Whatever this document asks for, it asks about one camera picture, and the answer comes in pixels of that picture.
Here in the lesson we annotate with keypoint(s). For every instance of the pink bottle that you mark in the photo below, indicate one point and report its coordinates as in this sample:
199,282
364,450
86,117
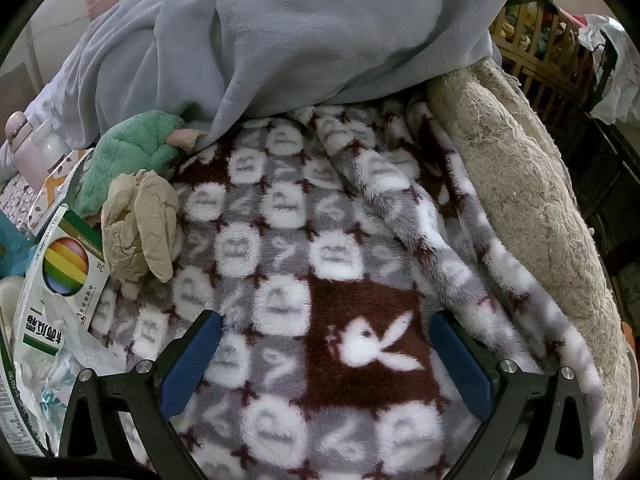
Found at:
25,160

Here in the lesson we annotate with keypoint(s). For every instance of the black chair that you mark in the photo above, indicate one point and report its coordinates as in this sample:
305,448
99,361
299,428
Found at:
607,160

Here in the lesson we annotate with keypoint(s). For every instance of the wooden crib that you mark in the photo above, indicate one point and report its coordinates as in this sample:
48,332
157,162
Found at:
525,50

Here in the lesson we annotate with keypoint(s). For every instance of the green plush toy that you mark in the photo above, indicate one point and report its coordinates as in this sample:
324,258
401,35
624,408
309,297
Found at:
130,155

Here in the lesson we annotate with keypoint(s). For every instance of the beige shaggy blanket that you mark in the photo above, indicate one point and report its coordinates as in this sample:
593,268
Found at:
515,185

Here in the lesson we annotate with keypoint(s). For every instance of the white box with rainbow ball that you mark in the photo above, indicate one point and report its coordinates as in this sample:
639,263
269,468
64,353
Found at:
55,270

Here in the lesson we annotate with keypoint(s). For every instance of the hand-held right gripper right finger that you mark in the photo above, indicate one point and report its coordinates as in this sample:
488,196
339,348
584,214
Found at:
460,360

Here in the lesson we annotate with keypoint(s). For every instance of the brown grey printed blanket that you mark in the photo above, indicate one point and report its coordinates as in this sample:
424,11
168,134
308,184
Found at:
300,240

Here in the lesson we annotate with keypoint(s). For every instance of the orange white carton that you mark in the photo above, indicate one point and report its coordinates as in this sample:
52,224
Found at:
55,190

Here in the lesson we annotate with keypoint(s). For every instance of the crumpled clear plastic wrapper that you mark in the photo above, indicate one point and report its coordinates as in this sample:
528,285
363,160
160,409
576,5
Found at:
85,350

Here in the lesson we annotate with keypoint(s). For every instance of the crumpled beige paper bag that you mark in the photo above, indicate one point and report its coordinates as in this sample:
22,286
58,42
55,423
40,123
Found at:
135,225

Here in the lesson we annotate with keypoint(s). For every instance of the grey-blue fleece blanket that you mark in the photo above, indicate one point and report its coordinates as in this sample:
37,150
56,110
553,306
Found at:
300,35

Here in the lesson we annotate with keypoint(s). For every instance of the white bottle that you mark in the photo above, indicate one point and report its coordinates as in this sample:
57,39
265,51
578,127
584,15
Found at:
52,147

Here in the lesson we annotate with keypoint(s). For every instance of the white plastic bag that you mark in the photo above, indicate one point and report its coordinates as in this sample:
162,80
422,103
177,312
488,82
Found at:
620,60

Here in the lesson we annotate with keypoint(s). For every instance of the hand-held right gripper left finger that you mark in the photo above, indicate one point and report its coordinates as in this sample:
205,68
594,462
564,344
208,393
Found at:
190,360

